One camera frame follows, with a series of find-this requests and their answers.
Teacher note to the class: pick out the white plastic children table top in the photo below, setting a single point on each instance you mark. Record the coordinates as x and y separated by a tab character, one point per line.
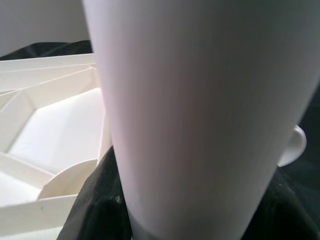
50	125

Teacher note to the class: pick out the white plastic table leg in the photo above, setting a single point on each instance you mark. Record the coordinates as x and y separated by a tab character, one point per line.
295	147
187	112

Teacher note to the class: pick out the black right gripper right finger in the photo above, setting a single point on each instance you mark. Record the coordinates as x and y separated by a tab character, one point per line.
282	215

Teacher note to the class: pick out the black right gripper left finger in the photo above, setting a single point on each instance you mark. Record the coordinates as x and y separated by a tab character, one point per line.
100	212

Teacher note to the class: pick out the black fabric table cover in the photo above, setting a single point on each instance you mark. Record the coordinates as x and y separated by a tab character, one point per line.
50	48

